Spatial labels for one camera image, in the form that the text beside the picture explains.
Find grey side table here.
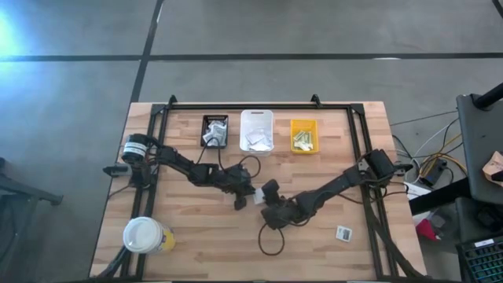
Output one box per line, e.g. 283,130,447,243
455,93,503,205

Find black plastic basket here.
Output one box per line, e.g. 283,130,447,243
200,114,229,149

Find plain white square packet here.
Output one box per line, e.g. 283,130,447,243
249,141,273,153

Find red object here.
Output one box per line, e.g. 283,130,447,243
415,218,438,241

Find black keyboard blue keys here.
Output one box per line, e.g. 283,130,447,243
454,234,503,283

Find black power supply box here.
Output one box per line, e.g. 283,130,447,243
419,158,448,188

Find black floor stand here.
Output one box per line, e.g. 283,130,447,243
0,156,64,283

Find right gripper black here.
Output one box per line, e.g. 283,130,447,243
260,178,302,231

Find white-lidded yellow wipes canister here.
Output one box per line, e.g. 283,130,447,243
122,215,177,255

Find white paper box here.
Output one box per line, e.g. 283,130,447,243
403,181,432,200

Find black sleeved arm cable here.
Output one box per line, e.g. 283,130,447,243
257,222,286,257
195,136,263,180

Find black pole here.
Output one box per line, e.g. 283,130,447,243
473,82,503,112

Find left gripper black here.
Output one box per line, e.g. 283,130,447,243
218,164,256,211

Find white plastic bin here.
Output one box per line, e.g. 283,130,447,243
239,108,275,157

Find yellow plastic basket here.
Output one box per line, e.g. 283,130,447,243
290,119,319,155

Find black base clamp handle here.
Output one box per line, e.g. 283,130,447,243
102,164,130,178

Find brown cardboard piece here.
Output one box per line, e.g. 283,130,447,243
482,151,503,188

